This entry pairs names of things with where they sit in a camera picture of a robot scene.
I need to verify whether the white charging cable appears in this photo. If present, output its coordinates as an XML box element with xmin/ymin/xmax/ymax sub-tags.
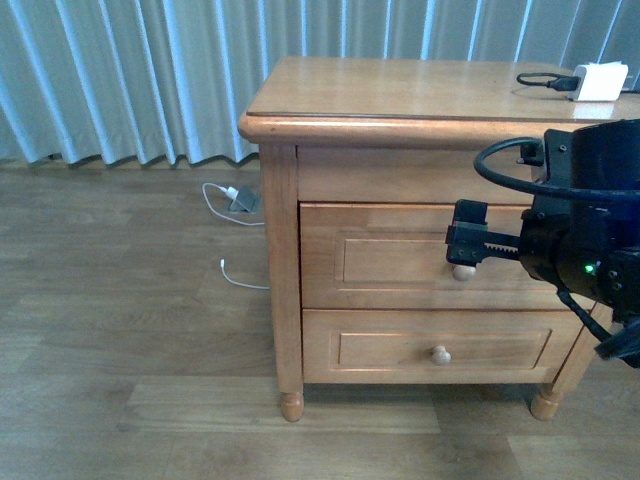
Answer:
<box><xmin>201</xmin><ymin>181</ymin><xmax>271</xmax><ymax>291</ymax></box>

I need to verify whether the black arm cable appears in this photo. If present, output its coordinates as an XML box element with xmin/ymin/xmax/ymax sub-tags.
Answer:
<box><xmin>472</xmin><ymin>136</ymin><xmax>640</xmax><ymax>361</ymax></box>

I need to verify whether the white wall plug adapter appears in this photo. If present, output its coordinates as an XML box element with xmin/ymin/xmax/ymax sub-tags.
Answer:
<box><xmin>218</xmin><ymin>186</ymin><xmax>239</xmax><ymax>200</ymax></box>

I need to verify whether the black usb cable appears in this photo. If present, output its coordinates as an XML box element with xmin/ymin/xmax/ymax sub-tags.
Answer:
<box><xmin>515</xmin><ymin>72</ymin><xmax>581</xmax><ymax>93</ymax></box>

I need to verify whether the wooden drawer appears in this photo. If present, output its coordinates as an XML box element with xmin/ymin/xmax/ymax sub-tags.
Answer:
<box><xmin>300</xmin><ymin>203</ymin><xmax>564</xmax><ymax>311</ymax></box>
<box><xmin>303</xmin><ymin>310</ymin><xmax>580</xmax><ymax>384</ymax></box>

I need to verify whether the light blue pleated curtain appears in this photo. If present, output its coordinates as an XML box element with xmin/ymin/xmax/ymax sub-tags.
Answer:
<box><xmin>1</xmin><ymin>1</ymin><xmax>639</xmax><ymax>166</ymax></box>

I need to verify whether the wooden nightstand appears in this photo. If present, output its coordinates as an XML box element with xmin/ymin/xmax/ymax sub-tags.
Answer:
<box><xmin>239</xmin><ymin>57</ymin><xmax>639</xmax><ymax>421</ymax></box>

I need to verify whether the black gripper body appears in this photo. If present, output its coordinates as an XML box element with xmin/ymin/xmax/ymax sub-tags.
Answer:
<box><xmin>479</xmin><ymin>203</ymin><xmax>623</xmax><ymax>305</ymax></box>

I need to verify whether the white charger block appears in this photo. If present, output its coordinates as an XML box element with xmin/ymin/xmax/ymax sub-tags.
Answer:
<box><xmin>567</xmin><ymin>61</ymin><xmax>629</xmax><ymax>102</ymax></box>

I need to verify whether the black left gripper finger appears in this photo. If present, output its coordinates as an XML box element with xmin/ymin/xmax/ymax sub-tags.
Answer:
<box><xmin>446</xmin><ymin>199</ymin><xmax>488</xmax><ymax>265</ymax></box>

